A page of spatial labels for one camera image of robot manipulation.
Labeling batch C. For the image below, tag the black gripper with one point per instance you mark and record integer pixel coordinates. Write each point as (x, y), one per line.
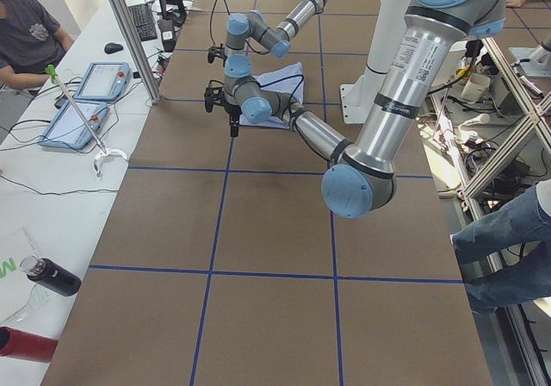
(227, 59)
(232, 111)

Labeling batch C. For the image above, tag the black keyboard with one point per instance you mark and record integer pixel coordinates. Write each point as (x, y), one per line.
(143, 21)

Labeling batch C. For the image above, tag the blue teach pendant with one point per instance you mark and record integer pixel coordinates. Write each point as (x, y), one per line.
(67, 129)
(103, 82)

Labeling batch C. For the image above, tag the seated person grey shirt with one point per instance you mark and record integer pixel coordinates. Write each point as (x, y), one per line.
(31, 40)

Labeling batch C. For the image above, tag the reacher grabber stick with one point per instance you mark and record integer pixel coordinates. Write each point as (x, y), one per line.
(104, 151)

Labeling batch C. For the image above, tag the blue striped button shirt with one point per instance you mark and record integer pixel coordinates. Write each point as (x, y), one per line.
(286, 80)

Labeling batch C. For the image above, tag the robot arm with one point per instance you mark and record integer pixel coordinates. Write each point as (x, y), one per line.
(240, 27)
(361, 175)

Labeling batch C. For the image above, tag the black computer mouse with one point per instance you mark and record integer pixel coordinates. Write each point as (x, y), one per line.
(112, 47)

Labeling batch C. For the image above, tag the lower blue teach pendant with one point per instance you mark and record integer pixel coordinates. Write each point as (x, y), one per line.
(67, 129)

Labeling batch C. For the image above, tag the aluminium frame post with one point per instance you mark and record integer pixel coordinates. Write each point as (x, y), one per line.
(134, 45)

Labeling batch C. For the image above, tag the upper blue teach pendant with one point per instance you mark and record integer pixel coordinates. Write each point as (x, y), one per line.
(103, 82)

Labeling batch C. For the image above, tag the black water bottle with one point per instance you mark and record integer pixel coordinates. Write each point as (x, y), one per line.
(50, 275)

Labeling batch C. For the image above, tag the red bottle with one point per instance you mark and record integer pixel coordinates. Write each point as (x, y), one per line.
(26, 346)

